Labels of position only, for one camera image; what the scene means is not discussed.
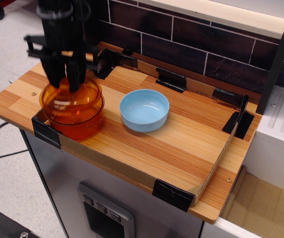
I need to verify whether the orange transparent pot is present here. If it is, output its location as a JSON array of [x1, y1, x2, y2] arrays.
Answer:
[[43, 97, 104, 141]]

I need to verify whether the grey control panel with buttons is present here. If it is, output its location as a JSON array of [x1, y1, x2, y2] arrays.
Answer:
[[77, 183, 136, 238]]

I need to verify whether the black upright post right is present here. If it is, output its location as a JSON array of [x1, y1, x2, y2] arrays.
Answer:
[[256, 33, 284, 115]]

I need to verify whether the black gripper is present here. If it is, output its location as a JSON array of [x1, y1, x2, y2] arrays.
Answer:
[[24, 9, 100, 92]]

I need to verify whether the orange transparent pot lid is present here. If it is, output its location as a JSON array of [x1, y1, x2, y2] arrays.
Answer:
[[40, 77, 104, 117]]

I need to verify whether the cardboard fence with black tape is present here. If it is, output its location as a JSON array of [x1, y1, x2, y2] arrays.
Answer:
[[32, 49, 259, 221]]

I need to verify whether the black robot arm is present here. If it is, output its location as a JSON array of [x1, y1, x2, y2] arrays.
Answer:
[[24, 0, 98, 92]]

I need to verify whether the white sink drainboard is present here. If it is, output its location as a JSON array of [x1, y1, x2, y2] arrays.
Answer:
[[257, 86, 284, 141]]

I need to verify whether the light blue bowl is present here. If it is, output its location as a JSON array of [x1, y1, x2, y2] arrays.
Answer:
[[119, 89, 170, 133]]

